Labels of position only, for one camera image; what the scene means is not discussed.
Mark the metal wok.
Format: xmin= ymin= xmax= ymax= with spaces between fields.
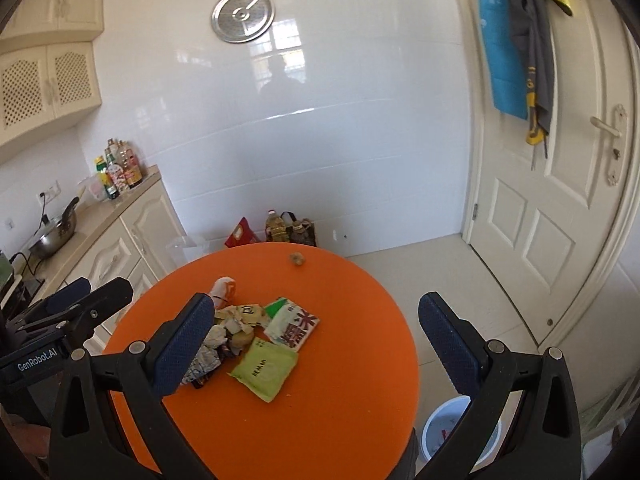
xmin=27 ymin=197 xmax=81 ymax=260

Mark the cream base cabinet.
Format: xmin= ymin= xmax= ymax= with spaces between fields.
xmin=20 ymin=165 xmax=189 ymax=356

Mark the plain cream wall cabinet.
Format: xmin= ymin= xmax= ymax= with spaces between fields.
xmin=0 ymin=0 xmax=106 ymax=42

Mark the blue apron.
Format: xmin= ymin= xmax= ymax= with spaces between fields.
xmin=474 ymin=0 xmax=530 ymax=121

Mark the dark bottle carrier bag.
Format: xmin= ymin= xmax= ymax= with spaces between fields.
xmin=280 ymin=211 xmax=317 ymax=247

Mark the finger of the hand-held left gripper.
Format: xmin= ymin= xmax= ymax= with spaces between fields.
xmin=10 ymin=277 xmax=93 ymax=329
xmin=30 ymin=276 xmax=135 ymax=352

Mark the metal door handle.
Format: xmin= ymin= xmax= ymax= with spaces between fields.
xmin=590 ymin=105 xmax=629 ymax=186

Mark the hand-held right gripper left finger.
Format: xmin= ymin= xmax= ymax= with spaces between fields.
xmin=48 ymin=292 xmax=221 ymax=480

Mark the silver wrapper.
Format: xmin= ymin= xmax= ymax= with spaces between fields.
xmin=181 ymin=347 xmax=223 ymax=386

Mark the cooking oil bottle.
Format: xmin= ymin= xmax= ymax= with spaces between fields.
xmin=265 ymin=209 xmax=293 ymax=244

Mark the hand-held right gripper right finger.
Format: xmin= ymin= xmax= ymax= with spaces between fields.
xmin=415 ymin=291 xmax=583 ymax=480

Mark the grey apron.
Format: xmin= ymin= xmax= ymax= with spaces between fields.
xmin=502 ymin=0 xmax=556 ymax=159

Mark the green white printed packet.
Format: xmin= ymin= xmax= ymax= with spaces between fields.
xmin=263 ymin=297 xmax=321 ymax=352

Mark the row of condiment bottles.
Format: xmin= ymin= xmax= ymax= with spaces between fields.
xmin=94 ymin=138 xmax=144 ymax=201

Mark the white panel door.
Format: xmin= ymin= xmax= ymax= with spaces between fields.
xmin=461 ymin=0 xmax=640 ymax=347

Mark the red bag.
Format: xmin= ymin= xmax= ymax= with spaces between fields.
xmin=224 ymin=217 xmax=260 ymax=249

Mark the tan wrapper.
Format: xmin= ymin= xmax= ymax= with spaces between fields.
xmin=227 ymin=332 xmax=254 ymax=358

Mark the white orange packet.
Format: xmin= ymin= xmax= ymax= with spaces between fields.
xmin=210 ymin=276 xmax=237 ymax=308

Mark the light green packet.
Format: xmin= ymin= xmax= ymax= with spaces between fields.
xmin=229 ymin=336 xmax=299 ymax=403

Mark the clear plastic bag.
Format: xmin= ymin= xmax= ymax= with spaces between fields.
xmin=165 ymin=236 xmax=209 ymax=281

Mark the white blue bin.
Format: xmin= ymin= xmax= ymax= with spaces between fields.
xmin=421 ymin=395 xmax=502 ymax=463

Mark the lattice door wall cabinet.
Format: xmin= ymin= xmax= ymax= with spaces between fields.
xmin=0 ymin=40 xmax=104 ymax=162

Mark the black stove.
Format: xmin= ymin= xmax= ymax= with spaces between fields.
xmin=0 ymin=271 xmax=48 ymax=322

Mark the yellow beige wrapper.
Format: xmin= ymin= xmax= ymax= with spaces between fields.
xmin=215 ymin=302 xmax=266 ymax=334

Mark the round metal steamer plate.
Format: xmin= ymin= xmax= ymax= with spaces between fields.
xmin=211 ymin=0 xmax=275 ymax=43

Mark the translucent pink plastic container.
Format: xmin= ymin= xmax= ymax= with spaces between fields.
xmin=77 ymin=175 xmax=107 ymax=211

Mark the white paper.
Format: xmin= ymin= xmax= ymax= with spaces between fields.
xmin=202 ymin=324 xmax=231 ymax=356

